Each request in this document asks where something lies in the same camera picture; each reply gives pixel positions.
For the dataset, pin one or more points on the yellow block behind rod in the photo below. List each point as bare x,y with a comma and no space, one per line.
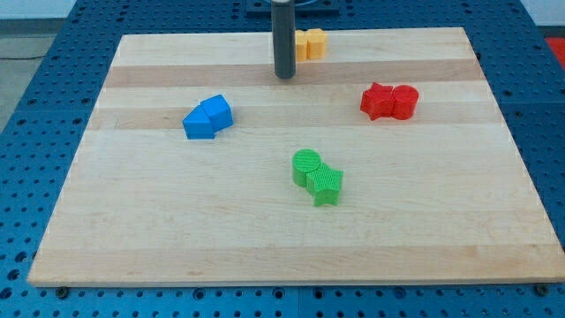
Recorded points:
300,46

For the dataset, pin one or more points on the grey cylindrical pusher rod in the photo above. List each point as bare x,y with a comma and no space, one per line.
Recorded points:
283,34

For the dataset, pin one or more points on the green cylinder block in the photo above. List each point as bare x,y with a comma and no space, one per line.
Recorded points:
303,162

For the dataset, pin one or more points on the red cylinder block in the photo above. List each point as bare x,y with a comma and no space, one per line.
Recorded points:
405,100

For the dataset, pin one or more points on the yellow hexagon block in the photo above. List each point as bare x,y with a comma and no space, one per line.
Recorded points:
316,43

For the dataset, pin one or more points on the blue cube block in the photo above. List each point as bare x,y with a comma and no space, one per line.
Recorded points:
218,111

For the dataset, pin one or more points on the light wooden board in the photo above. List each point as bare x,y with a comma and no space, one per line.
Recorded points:
440,198

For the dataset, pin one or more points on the red star block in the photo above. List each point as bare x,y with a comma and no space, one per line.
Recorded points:
377,101

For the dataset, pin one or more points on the green star block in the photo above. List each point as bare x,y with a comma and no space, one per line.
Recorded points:
324,185

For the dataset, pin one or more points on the blue wedge block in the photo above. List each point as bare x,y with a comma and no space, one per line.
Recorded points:
197,125

